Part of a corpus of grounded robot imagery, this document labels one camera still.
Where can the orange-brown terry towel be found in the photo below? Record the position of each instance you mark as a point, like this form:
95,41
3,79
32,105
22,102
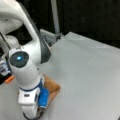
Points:
48,90

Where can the aluminium frame rail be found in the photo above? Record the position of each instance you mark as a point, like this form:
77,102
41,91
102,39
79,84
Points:
52,38

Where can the small orange block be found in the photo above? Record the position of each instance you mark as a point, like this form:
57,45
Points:
9,79

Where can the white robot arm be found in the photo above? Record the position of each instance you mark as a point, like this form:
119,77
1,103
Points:
23,60

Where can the white gripper body blue mount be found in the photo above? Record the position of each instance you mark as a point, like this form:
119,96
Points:
34,102

